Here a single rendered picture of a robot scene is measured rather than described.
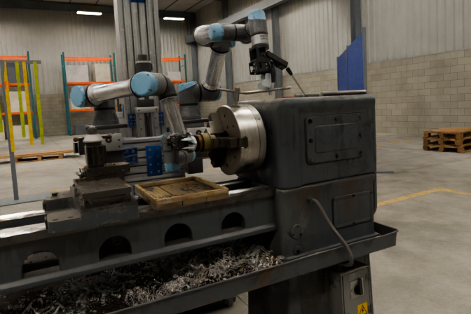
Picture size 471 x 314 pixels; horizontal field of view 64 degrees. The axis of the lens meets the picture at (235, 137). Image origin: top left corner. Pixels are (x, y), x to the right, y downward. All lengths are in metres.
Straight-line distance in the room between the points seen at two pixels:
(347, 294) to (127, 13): 1.97
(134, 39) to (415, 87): 11.36
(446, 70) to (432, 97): 0.86
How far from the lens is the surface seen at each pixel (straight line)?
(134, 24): 2.52
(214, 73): 2.27
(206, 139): 1.63
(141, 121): 2.37
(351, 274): 1.94
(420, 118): 13.09
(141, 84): 1.89
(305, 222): 1.76
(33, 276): 1.48
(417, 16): 13.39
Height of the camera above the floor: 1.24
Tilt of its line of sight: 5 degrees down
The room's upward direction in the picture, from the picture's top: 3 degrees counter-clockwise
